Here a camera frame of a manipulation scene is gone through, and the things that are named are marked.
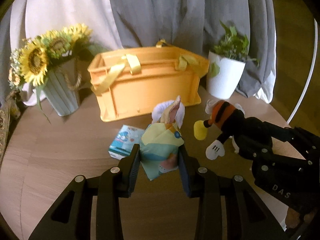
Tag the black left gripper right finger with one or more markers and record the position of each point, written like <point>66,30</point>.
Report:
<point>228,207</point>

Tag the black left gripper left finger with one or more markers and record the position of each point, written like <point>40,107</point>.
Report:
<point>69,217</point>

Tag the blue cartoon tissue pack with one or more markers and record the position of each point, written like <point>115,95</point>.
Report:
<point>123,143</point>

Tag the orange black plush toy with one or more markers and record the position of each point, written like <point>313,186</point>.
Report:
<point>225,116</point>

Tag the operator hand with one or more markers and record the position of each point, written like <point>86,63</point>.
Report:
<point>293,218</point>

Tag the patterned cushion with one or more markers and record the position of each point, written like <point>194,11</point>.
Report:
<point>9,111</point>

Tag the white plant pot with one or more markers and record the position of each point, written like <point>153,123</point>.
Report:
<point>223,76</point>

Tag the grey ribbed vase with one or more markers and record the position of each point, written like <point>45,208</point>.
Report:
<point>60,88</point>

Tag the orange plastic storage crate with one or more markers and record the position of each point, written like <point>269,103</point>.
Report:
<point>131,82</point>

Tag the green potted plant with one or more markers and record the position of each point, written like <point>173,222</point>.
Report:
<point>233,46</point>

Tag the sunflower bouquet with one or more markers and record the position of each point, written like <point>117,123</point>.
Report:
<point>30,63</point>

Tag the grey curtain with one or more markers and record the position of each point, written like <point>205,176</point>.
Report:
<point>193,25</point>

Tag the white sheer curtain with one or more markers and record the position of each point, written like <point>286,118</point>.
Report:
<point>29,18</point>

